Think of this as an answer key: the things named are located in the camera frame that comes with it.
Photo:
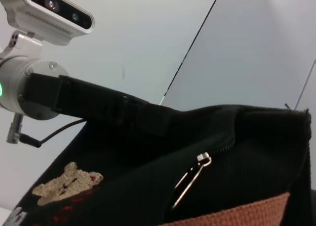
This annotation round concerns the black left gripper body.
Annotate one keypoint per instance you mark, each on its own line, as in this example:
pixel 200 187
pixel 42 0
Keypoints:
pixel 84 100

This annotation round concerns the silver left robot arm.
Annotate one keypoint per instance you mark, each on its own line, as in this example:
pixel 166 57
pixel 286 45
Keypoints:
pixel 17 82

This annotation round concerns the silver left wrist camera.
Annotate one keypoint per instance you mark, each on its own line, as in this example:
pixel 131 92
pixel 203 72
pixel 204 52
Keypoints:
pixel 56 15

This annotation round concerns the silver metal zipper pull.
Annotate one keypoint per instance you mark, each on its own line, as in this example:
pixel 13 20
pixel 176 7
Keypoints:
pixel 190 179

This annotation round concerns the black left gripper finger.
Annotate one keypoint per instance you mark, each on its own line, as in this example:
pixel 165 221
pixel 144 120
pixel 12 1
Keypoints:
pixel 148 119

